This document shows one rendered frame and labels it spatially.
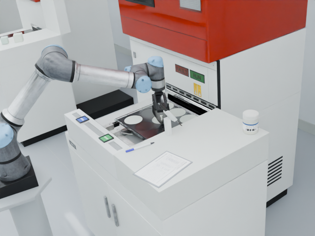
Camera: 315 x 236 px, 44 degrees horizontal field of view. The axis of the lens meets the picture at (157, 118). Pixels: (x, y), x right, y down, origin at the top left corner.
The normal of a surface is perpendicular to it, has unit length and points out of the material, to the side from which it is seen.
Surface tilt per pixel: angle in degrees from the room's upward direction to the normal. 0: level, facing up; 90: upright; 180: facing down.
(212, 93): 90
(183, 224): 90
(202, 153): 0
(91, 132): 0
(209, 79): 90
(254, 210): 90
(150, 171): 0
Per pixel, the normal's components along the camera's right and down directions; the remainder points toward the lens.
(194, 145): -0.10, -0.87
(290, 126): 0.58, 0.34
